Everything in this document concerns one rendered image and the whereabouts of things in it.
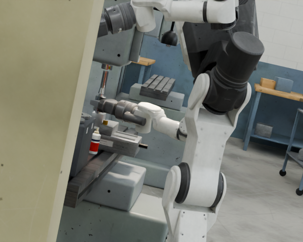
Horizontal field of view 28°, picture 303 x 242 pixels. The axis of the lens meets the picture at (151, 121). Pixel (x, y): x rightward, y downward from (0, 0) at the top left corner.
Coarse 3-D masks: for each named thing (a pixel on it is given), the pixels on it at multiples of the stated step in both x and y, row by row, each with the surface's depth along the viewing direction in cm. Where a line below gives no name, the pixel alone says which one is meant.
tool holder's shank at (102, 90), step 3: (105, 72) 261; (108, 72) 262; (102, 75) 262; (105, 75) 262; (102, 78) 262; (105, 78) 262; (102, 81) 262; (105, 81) 262; (102, 84) 262; (105, 84) 263; (102, 87) 262; (99, 90) 263; (102, 90) 262; (99, 93) 263; (102, 93) 263; (102, 96) 264
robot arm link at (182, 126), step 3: (201, 105) 236; (204, 108) 235; (183, 120) 236; (180, 123) 236; (183, 123) 235; (180, 126) 236; (183, 126) 235; (180, 129) 235; (183, 129) 235; (186, 129) 234; (183, 132) 234; (186, 132) 233
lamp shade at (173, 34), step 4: (164, 32) 261; (168, 32) 260; (172, 32) 260; (164, 36) 260; (168, 36) 259; (172, 36) 259; (176, 36) 261; (164, 40) 260; (168, 40) 259; (172, 40) 259; (176, 40) 261; (168, 44) 260; (172, 44) 260; (176, 44) 262
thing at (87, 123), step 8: (80, 120) 217; (88, 120) 227; (80, 128) 213; (88, 128) 222; (80, 136) 213; (88, 136) 227; (80, 144) 214; (88, 144) 231; (80, 152) 216; (88, 152) 236; (72, 160) 215; (80, 160) 220; (72, 168) 216; (80, 168) 225; (72, 176) 216
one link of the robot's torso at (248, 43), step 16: (240, 32) 191; (224, 48) 190; (240, 48) 184; (256, 48) 187; (208, 64) 202; (224, 64) 191; (240, 64) 187; (256, 64) 190; (224, 80) 192; (240, 80) 192; (224, 112) 203
